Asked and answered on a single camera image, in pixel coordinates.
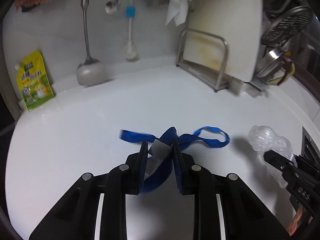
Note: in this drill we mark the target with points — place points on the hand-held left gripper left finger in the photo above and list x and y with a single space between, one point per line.
143 165

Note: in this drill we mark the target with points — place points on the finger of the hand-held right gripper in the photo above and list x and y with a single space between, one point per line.
275 158
303 165

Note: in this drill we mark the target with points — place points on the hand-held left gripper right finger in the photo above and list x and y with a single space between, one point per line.
178 170

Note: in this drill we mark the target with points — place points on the clear plastic bag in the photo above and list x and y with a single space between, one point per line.
262 136

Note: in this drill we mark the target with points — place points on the person's right hand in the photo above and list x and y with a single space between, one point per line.
297 222

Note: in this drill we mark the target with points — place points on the glass pot lid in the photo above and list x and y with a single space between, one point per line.
270 60

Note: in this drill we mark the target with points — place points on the metal spatula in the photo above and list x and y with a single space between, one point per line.
91 73

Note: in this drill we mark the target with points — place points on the metal cutting board stand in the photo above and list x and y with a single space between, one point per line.
223 62

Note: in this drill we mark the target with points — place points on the perforated steel steamer plate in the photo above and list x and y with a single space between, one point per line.
287 25

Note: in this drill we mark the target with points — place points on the yellow green seasoning pouch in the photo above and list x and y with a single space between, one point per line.
35 85

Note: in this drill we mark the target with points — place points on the white cutting board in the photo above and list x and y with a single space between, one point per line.
225 17

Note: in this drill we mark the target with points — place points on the blue white bottle brush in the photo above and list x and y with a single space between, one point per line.
130 12

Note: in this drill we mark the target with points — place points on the white hanging cloth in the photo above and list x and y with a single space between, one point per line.
178 5

